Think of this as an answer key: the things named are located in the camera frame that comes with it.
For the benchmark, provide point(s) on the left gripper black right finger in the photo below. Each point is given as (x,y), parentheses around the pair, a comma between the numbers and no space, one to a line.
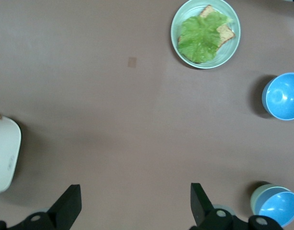
(202,208)

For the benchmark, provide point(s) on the brown bread slice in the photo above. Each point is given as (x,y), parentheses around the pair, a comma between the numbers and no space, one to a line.
(224,34)

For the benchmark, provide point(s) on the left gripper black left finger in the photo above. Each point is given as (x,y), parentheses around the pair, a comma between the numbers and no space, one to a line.
(65,206)

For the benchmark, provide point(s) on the brown tape patch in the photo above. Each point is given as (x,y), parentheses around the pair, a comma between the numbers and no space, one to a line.
(132,62)

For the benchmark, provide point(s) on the green lettuce leaf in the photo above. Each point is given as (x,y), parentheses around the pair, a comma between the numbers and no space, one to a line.
(199,38)

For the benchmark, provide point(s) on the green bowl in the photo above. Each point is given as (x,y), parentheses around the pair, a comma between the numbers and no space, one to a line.
(257,196)

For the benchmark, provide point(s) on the green plate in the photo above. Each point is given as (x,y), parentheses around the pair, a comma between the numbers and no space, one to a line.
(229,52)

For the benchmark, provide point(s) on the blue bowl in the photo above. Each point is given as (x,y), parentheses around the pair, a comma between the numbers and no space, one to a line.
(283,98)
(278,208)

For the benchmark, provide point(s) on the white toaster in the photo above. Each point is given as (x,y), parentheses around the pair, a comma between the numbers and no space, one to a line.
(3,148)

